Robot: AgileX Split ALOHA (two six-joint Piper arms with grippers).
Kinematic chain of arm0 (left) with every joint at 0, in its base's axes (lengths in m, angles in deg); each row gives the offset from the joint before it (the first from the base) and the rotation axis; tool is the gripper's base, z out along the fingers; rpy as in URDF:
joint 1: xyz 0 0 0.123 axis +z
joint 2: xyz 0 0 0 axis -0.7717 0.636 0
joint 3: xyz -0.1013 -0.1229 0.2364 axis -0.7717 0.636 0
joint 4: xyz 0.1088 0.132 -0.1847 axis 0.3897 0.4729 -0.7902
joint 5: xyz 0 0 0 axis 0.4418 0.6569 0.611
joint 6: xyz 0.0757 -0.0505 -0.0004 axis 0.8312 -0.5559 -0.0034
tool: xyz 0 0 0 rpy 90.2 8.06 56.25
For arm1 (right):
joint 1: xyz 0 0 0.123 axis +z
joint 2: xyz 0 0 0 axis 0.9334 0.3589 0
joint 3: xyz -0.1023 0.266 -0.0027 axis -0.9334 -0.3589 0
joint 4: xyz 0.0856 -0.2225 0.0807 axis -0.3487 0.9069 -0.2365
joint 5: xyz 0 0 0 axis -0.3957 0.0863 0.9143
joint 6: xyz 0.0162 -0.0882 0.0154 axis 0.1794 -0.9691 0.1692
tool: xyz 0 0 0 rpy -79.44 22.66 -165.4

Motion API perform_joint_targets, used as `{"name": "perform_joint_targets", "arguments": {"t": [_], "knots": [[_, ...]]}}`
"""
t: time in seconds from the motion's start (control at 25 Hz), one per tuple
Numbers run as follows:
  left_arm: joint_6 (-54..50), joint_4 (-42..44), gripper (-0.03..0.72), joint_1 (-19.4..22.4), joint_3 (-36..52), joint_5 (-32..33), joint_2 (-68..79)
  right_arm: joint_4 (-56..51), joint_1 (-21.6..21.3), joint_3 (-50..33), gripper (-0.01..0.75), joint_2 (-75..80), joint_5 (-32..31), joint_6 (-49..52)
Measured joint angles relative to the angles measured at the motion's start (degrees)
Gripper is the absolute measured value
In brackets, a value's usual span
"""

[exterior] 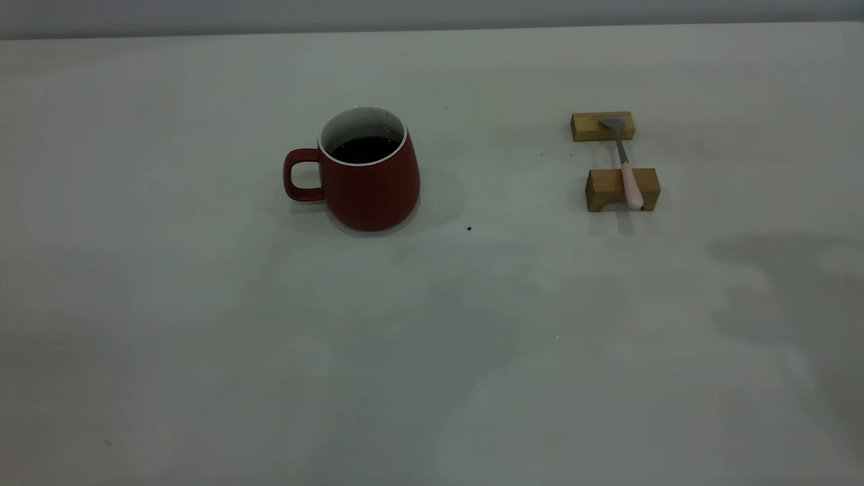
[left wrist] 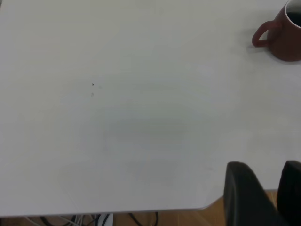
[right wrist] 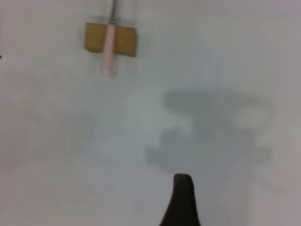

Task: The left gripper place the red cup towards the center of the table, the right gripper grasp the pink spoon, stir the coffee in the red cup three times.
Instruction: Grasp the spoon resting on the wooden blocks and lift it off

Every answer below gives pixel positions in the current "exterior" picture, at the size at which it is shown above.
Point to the red ceramic mug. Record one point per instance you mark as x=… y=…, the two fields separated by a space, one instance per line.
x=371 y=196

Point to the arched wooden block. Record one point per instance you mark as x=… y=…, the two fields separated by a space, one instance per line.
x=604 y=183

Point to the flat rectangular wooden block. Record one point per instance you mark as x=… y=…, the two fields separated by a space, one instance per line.
x=584 y=127

